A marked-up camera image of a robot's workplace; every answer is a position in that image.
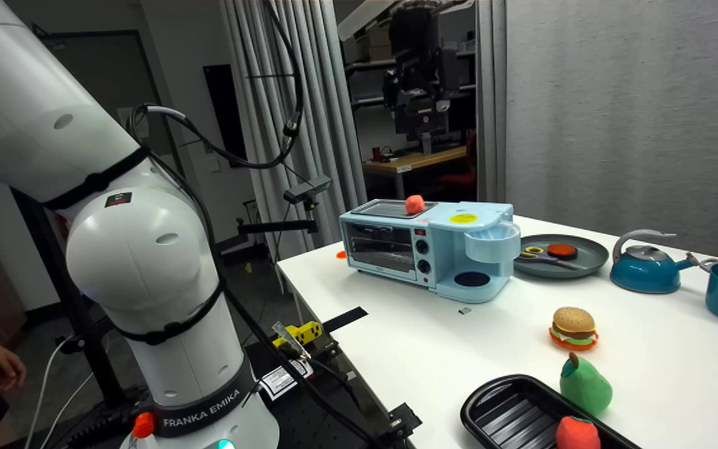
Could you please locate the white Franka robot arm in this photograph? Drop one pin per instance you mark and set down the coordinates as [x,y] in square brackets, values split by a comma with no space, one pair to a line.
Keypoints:
[135,246]

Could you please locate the red plushie on oven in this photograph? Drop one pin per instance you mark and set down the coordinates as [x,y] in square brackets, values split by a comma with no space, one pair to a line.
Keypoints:
[416,202]

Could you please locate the light blue toy oven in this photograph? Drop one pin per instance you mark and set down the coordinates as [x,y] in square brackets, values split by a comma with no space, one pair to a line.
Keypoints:
[458,251]

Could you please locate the black ridged tray plate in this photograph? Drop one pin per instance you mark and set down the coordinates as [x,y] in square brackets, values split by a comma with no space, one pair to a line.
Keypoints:
[523,412]

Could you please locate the dark grey round plate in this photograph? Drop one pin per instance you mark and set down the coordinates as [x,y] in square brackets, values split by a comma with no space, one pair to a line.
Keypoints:
[560,259]

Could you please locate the green pear plushie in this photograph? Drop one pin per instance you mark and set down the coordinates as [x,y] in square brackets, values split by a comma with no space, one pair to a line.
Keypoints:
[585,386]

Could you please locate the yellow clamp on table edge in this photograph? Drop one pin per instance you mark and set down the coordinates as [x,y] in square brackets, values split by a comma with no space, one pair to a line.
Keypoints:
[302,333]

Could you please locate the toy hamburger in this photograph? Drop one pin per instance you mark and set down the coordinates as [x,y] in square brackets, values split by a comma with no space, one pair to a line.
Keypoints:
[574,328]

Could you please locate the teal kettle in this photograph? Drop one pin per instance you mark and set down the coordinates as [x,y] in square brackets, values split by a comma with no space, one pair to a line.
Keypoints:
[645,269]

